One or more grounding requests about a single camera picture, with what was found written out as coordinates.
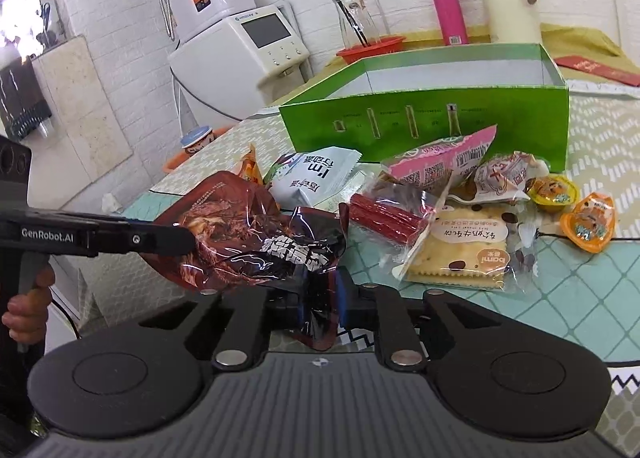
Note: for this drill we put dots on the pink snack packet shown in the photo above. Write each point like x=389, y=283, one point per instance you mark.
x=430, y=158

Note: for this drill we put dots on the yellow jelly cup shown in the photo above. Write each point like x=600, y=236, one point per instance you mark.
x=552, y=190

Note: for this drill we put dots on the person's left hand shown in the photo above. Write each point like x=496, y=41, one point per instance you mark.
x=27, y=318

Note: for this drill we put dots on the glass carafe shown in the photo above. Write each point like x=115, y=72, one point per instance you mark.
x=367, y=18

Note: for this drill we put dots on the red envelope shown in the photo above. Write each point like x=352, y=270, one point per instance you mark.
x=600, y=69

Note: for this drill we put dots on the orange jelly cup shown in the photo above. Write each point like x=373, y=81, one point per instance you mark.
x=590, y=223

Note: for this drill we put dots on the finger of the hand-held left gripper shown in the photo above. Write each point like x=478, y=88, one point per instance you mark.
x=150, y=240

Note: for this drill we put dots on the patterned tablecloth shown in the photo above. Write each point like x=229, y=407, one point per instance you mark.
x=600, y=148

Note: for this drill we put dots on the red sausage stick packet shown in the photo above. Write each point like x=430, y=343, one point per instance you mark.
x=382, y=222

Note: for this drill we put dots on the green cardboard box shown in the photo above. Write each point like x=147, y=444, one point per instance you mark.
x=400, y=110

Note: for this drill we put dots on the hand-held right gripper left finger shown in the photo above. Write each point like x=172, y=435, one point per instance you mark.
x=286, y=309

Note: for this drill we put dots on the white printed bag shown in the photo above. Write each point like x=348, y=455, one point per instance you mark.
x=600, y=88

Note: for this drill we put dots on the clear cracker packet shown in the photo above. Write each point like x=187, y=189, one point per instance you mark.
x=460, y=250

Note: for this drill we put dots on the orange basin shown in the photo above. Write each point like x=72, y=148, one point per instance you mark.
x=172, y=165

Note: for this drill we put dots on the white green snack packet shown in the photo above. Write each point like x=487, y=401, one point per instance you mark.
x=310, y=178

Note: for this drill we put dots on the white appliance with screen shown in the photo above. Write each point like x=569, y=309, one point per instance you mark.
x=215, y=73

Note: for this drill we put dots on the black straw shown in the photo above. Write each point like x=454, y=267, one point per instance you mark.
x=350, y=18

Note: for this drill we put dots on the brown snack bag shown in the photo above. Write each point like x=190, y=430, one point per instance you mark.
x=225, y=218

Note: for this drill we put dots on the cup with blue lid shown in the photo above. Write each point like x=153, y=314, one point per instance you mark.
x=197, y=140

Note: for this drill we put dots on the marble board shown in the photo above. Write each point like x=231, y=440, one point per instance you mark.
x=80, y=113

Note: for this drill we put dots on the small white red snack packet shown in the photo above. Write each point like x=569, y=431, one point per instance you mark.
x=500, y=175

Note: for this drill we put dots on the red plastic basket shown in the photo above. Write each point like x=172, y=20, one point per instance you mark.
x=362, y=54

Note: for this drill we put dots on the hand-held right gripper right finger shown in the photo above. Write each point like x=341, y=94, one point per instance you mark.
x=345, y=300

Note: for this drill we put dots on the orange snack packet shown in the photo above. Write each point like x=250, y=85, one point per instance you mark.
x=248, y=168

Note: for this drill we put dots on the pink bottle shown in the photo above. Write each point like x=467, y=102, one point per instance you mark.
x=448, y=13

